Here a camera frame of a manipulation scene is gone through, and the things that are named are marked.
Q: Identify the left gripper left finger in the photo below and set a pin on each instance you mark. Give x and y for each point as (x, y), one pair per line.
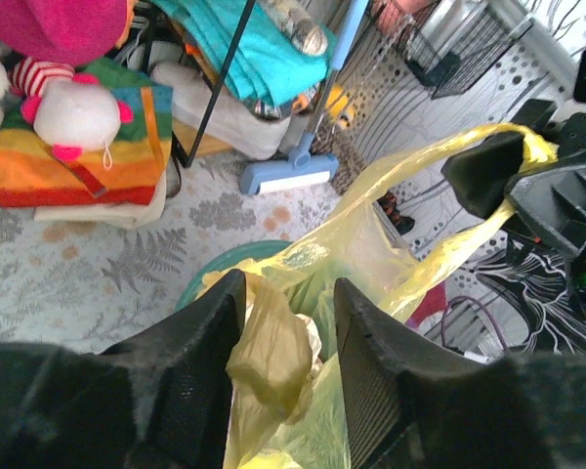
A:
(181, 390)

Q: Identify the white pink snowman plush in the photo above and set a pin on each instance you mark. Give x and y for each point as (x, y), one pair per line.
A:
(69, 111)

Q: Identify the orange plush toy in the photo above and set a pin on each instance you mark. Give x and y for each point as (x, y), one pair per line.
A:
(131, 4)

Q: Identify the teal folded cloth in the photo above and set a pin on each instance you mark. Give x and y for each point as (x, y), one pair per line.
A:
(266, 66)

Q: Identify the yellow duck plush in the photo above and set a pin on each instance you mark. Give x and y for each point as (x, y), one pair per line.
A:
(339, 108)

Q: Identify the grey fluffy duster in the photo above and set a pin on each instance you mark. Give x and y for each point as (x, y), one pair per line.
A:
(372, 81)

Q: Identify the wooden shelf rack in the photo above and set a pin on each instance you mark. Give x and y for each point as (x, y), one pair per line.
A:
(184, 158)

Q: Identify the rainbow striped bag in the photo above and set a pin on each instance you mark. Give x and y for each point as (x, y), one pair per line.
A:
(31, 177)

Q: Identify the magenta fabric bag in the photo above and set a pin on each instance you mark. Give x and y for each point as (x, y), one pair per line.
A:
(68, 32)

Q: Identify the silver foil pouch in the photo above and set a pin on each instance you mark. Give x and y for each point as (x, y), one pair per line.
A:
(447, 24)

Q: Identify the yellow trash bag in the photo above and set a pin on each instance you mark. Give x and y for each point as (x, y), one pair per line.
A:
(282, 417)

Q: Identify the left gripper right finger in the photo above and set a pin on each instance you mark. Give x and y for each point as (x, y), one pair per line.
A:
(404, 395)

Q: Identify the black wire basket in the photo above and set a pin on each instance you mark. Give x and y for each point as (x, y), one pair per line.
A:
(501, 26)

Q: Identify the teal trash bin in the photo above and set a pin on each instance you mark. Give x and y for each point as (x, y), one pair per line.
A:
(220, 265)

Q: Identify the blue floor mop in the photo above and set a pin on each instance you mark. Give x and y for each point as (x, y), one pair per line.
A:
(301, 169)

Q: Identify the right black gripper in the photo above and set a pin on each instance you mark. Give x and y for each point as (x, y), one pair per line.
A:
(550, 203)

